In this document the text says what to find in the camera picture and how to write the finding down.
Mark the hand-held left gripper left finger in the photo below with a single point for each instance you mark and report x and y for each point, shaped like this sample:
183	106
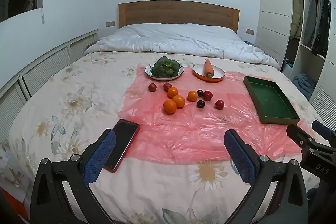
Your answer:
101	158

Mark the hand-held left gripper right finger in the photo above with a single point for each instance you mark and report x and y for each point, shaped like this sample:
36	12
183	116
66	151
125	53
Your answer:
239	158

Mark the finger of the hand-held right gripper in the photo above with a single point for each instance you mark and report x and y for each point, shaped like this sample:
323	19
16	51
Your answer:
299	134
321	128

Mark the green tray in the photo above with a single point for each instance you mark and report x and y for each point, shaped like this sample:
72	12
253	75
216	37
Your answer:
273	100

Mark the red plum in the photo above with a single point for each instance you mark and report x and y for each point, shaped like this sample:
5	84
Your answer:
152	87
167	86
207	95
220	104

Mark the black smartphone red case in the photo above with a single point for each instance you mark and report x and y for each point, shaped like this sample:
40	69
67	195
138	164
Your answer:
120	145

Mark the blue folded blanket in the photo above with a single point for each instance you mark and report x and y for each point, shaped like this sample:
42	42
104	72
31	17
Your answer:
304	86

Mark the pink plastic sheet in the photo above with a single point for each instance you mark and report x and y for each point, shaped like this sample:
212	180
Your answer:
189	129

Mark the orange bowl white inside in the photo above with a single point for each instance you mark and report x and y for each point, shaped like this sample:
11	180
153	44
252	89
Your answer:
218	73

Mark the carrot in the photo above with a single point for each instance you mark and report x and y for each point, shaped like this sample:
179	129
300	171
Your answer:
208	67

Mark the dark hanging garment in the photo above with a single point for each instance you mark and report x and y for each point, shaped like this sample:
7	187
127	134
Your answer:
323	27

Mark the white plate dark rim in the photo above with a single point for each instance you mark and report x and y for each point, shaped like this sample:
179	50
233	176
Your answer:
168	78

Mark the white slatted radiator cover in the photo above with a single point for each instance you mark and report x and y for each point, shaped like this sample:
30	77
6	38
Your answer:
47	64

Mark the grey hanging garment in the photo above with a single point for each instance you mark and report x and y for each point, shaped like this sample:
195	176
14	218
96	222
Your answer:
311	19

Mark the beige hanging jacket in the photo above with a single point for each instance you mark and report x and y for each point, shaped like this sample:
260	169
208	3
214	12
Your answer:
296	19

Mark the green leafy vegetable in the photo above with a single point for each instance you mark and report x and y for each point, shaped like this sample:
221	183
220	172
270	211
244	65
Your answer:
165	66

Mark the white open wardrobe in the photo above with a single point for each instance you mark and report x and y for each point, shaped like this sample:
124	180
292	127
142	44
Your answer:
275	3

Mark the white duvet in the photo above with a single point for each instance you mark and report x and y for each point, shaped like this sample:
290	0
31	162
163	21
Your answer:
178	39

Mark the wooden headboard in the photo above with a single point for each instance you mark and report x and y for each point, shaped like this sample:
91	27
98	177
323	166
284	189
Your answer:
178	12

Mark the wall outlet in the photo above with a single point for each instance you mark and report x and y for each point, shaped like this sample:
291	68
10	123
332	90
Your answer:
250	31
110	24

